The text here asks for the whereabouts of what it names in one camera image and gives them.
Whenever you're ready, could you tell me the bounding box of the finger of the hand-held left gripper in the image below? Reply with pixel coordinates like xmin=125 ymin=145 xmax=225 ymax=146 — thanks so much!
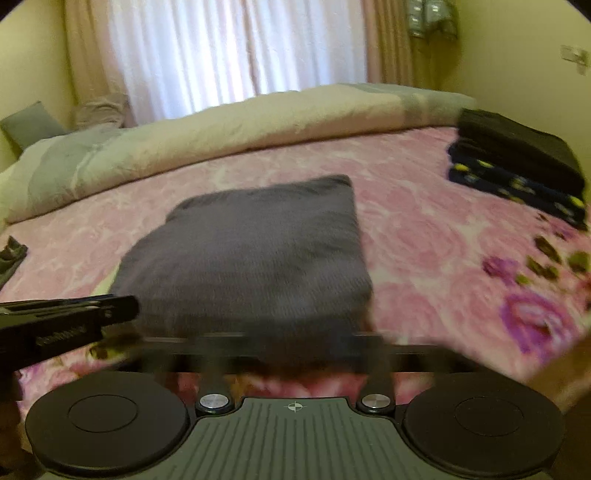
xmin=0 ymin=294 xmax=140 ymax=329

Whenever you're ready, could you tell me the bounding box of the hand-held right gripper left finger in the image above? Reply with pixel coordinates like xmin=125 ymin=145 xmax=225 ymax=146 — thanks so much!
xmin=139 ymin=335 xmax=259 ymax=415

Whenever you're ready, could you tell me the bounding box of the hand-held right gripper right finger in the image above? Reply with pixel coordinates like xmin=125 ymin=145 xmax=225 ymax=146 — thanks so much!
xmin=355 ymin=332 xmax=467 ymax=414

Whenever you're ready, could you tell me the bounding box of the purple knit cardigan cream trim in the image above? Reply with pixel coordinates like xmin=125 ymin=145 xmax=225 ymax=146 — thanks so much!
xmin=99 ymin=174 xmax=375 ymax=365

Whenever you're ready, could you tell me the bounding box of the grey knit garment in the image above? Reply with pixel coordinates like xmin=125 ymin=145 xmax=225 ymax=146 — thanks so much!
xmin=0 ymin=235 xmax=28 ymax=289

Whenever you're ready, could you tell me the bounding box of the pink floral blanket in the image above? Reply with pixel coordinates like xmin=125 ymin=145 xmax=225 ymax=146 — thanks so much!
xmin=0 ymin=124 xmax=591 ymax=416

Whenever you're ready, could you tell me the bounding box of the grey pillow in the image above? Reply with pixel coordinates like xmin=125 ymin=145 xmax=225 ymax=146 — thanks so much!
xmin=0 ymin=100 xmax=70 ymax=151

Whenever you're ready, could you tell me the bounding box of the navy folded garment yellow print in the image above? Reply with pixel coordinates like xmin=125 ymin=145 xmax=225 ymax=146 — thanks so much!
xmin=447 ymin=141 xmax=589 ymax=229

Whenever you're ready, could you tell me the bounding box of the pink drape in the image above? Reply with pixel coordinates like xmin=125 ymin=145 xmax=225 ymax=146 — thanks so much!
xmin=62 ymin=0 xmax=134 ymax=125
xmin=362 ymin=0 xmax=416 ymax=88

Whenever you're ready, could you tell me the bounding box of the rolled grey and cream duvet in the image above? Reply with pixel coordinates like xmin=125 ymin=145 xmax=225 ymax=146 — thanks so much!
xmin=0 ymin=83 xmax=478 ymax=224

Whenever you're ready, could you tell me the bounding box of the black folded garment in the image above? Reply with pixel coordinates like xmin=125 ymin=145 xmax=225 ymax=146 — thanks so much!
xmin=457 ymin=108 xmax=587 ymax=197

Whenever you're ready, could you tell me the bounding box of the sheer white curtain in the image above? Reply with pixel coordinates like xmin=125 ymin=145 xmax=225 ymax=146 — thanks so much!
xmin=108 ymin=0 xmax=375 ymax=123

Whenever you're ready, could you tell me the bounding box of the green patterned hanging cloth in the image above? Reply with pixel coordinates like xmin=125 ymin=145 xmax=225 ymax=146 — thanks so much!
xmin=405 ymin=0 xmax=460 ymax=40

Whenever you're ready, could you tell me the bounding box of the white wall switch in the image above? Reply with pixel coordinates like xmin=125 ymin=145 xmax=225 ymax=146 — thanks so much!
xmin=560 ymin=44 xmax=589 ymax=75

